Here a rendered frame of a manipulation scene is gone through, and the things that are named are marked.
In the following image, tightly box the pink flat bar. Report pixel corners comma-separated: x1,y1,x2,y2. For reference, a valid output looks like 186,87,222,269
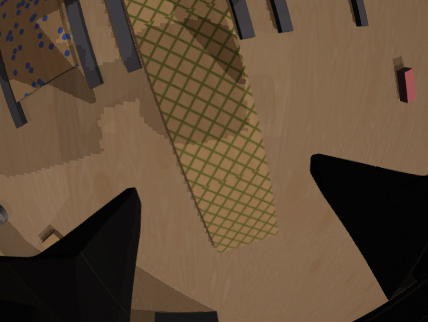
396,67,416,104

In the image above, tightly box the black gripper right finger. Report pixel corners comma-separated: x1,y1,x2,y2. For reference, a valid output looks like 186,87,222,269
310,154,428,301

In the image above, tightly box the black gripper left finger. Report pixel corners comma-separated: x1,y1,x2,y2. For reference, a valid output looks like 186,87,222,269
0,188,142,322

